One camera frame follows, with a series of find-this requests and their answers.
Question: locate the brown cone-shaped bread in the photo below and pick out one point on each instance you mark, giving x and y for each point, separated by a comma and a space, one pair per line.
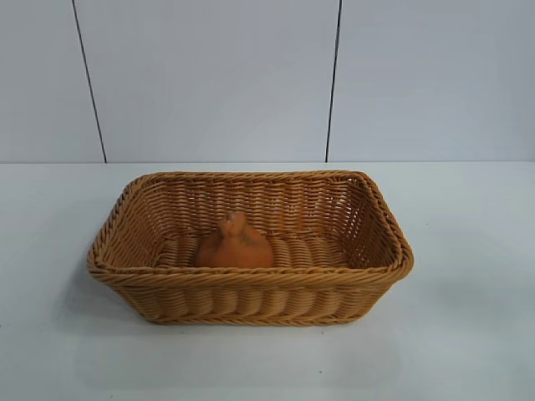
236, 252

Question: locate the tan woven wicker basket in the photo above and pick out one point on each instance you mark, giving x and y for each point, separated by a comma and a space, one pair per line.
292, 259

